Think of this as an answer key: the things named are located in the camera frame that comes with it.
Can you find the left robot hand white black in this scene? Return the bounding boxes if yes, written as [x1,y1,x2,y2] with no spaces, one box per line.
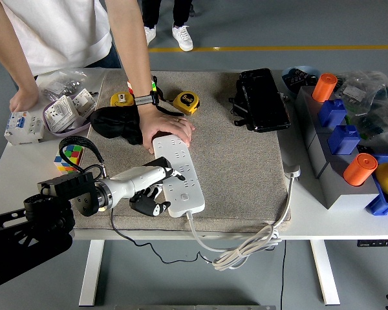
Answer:
[108,164,187,217]

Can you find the person's right hand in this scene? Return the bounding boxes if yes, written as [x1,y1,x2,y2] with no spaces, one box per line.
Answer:
[8,87,39,113]

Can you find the person's left hand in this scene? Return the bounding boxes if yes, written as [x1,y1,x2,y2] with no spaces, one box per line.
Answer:
[138,105,196,154]

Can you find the white power strip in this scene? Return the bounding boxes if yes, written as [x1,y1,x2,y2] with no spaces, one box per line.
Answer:
[151,134,206,218]

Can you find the white circuit breaker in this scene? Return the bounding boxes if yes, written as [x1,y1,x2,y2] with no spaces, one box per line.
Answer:
[3,110,45,146]

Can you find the yellow tape measure 5m print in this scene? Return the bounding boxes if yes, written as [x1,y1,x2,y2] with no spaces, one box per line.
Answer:
[172,90,200,116]

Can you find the black wristwatch grey band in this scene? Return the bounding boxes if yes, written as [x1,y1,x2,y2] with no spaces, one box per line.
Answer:
[133,91,161,107]

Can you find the clear bag of screws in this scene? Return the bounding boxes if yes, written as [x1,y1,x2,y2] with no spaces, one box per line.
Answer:
[37,67,106,101]

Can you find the black cloth pouch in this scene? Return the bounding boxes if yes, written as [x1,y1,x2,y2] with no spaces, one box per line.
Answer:
[90,106,144,145]

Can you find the yellow tape measure black face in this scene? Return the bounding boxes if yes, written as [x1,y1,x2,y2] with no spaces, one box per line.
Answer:
[110,92,136,107]

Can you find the colourful puzzle cube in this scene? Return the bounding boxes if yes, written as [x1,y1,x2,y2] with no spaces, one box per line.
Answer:
[126,76,159,96]
[54,144,84,174]

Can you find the purple tray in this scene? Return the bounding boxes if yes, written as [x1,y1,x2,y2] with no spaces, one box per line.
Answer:
[42,93,93,138]

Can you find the black desk control panel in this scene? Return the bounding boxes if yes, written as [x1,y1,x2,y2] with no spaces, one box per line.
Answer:
[357,239,388,248]

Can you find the white table leg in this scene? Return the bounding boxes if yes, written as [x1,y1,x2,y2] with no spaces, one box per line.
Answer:
[78,240,105,307]
[309,239,341,306]

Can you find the grey-brown mat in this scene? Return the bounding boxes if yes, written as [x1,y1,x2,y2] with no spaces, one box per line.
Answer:
[67,69,292,233]

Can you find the person in white shoes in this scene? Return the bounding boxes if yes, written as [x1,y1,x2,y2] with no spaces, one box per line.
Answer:
[141,0,195,52]

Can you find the blue plastic bin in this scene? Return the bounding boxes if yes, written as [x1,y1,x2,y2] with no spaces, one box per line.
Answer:
[365,153,388,216]

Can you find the black electronic device case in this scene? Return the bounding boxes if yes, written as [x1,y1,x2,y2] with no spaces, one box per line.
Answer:
[229,67,292,133]

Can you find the grey block holder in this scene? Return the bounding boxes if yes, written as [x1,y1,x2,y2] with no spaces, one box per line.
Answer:
[294,85,349,151]
[308,129,381,211]

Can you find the light blue bowl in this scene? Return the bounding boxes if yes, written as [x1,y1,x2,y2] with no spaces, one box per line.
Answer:
[281,65,323,98]

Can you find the orange cylinder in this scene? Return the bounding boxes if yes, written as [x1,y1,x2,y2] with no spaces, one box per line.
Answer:
[312,73,339,103]
[343,153,379,187]

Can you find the black component packets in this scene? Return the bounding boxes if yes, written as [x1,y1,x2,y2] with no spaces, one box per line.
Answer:
[285,69,321,90]

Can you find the blue plastic block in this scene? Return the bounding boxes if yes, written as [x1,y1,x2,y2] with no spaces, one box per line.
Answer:
[327,125,362,156]
[317,98,348,129]

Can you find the clear bag of dark parts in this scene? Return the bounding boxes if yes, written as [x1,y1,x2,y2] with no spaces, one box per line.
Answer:
[345,96,388,156]

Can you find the clear bag with white label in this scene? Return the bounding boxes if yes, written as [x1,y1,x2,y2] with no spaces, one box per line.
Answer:
[335,70,388,109]

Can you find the black tape measure strap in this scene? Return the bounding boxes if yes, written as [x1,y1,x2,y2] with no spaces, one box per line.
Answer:
[151,76,186,117]

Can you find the white wall socket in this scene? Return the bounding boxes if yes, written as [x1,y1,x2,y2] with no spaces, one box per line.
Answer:
[45,95,79,133]
[71,87,98,117]

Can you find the thin black plug cord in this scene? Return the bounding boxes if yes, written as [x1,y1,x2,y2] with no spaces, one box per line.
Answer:
[110,206,216,265]

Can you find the black hanging cable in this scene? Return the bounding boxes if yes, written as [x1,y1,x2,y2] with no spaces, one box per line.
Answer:
[279,240,287,310]

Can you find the white power strip cable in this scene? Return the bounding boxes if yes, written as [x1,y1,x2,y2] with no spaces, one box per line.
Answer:
[186,164,302,271]

